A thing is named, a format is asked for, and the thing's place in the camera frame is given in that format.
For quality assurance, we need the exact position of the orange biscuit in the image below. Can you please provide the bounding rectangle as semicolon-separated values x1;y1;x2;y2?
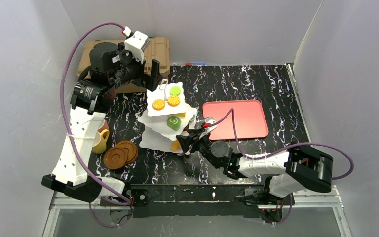
170;140;180;151

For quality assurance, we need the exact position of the green roll cake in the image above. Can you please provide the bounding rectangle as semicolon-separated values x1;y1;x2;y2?
167;116;182;131

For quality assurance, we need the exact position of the round orange waffle cookie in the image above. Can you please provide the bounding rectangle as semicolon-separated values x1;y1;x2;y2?
152;99;166;111

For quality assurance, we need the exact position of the green round macaron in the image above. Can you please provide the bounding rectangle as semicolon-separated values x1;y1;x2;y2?
169;86;181;96

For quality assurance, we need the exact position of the yellow cake slice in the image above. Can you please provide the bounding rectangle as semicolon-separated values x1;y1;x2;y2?
175;112;186;117

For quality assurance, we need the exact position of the white three-tier cake stand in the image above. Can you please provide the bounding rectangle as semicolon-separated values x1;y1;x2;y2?
137;79;198;155

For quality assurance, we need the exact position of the tan plastic tool case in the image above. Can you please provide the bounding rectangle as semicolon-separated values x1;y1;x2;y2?
77;37;170;94

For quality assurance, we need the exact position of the pink serving tray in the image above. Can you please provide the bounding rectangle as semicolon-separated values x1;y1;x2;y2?
202;100;269;139

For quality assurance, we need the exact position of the stack of brown wooden coasters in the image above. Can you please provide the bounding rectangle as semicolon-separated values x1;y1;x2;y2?
103;140;139;170

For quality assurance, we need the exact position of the yellow mug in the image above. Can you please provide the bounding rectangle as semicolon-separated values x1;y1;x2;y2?
91;129;110;154

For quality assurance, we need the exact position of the pink mug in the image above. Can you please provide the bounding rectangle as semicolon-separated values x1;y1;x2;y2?
98;120;109;133

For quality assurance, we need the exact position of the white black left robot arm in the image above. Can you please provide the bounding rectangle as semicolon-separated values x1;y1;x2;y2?
41;42;162;205

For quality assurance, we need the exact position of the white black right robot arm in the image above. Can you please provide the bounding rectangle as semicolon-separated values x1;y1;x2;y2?
176;129;333;199

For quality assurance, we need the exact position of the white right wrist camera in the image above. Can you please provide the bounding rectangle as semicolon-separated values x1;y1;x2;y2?
194;117;217;138

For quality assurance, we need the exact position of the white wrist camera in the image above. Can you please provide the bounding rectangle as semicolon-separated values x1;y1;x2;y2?
124;31;150;64
194;117;217;138

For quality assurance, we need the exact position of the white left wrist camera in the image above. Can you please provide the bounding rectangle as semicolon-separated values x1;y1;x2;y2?
124;31;150;64

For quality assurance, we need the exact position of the aluminium frame rail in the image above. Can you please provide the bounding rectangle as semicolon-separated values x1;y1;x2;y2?
49;185;344;210

